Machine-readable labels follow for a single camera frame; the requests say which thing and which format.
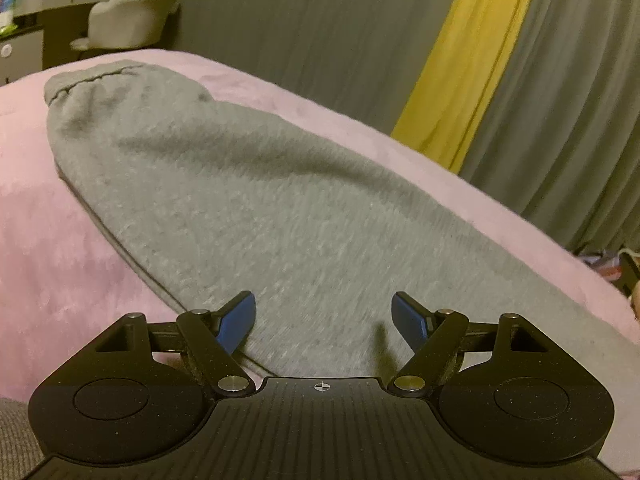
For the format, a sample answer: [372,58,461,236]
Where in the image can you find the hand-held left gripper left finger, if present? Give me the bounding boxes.
[90,291,257,398]

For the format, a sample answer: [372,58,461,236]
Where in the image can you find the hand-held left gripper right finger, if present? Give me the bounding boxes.
[391,291,553,397]

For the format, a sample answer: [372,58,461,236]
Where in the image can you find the grey sweat pants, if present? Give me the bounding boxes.
[43,59,640,471]

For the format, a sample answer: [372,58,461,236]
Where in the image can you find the pink plush blanket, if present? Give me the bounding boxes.
[0,49,640,403]

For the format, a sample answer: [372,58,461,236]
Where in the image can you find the yellow curtain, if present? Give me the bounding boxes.
[390,0,544,176]

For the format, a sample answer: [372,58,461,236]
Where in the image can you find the grey curtain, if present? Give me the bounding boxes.
[167,0,473,136]
[457,0,640,261]

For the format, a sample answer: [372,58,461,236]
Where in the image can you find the grey plush chair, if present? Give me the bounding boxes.
[70,0,183,53]

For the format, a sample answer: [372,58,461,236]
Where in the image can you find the dark desk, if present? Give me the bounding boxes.
[0,0,176,86]

